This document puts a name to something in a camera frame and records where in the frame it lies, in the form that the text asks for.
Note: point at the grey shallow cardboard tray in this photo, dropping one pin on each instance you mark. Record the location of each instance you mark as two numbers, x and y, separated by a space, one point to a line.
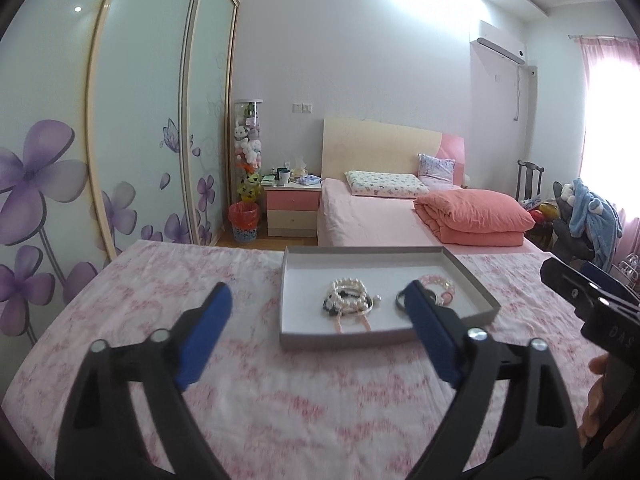
310 274

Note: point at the folded coral quilt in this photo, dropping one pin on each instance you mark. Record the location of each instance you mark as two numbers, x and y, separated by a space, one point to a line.
479 218

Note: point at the white wall air conditioner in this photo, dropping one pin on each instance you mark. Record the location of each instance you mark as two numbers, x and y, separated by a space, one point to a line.
501 42

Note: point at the white mug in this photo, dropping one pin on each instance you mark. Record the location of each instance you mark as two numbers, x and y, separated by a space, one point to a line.
283 176

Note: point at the floral pink bedspread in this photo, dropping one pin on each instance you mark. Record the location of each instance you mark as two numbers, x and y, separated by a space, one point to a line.
272 414

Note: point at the purple floral small pillow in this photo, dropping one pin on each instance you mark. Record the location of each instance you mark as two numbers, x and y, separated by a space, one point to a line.
436 168

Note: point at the pink bed sheet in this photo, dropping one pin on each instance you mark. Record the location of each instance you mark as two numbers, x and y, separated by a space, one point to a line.
346 220

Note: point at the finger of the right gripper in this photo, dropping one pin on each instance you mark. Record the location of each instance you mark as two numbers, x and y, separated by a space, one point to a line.
574 287
607 282

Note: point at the pink curtain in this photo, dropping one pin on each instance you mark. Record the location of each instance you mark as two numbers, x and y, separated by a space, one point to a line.
609 166

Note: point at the dark wooden chair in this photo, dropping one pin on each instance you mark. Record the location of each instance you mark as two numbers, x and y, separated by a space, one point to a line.
528 180

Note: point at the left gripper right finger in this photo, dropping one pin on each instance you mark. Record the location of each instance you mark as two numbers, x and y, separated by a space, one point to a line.
510 417

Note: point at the dark grey chair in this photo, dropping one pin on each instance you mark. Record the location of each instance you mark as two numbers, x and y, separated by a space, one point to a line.
567 247

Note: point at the pink beige nightstand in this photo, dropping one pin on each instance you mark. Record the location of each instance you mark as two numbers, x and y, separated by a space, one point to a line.
292 210

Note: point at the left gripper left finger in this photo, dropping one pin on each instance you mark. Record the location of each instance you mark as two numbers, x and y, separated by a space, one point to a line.
100 437

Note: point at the floral white pillow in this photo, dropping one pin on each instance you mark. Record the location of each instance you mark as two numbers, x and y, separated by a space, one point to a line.
384 184

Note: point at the beige pink headboard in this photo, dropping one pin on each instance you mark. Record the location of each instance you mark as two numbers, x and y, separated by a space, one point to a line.
350 144

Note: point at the sliding wardrobe with flowers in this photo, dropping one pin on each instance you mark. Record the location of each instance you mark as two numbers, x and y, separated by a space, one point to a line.
113 129

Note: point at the white wall switch plate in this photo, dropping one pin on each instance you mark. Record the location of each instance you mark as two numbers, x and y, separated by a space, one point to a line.
302 108

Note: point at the clear tube of plush toys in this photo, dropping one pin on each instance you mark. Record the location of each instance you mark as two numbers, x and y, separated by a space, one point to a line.
247 149

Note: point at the blue plush garment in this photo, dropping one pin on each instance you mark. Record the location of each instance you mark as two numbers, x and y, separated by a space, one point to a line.
596 217

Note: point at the red lined waste basket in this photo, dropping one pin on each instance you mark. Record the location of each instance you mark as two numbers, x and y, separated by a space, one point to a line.
244 218

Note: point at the right hand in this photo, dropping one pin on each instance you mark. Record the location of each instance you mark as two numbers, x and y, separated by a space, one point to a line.
595 399

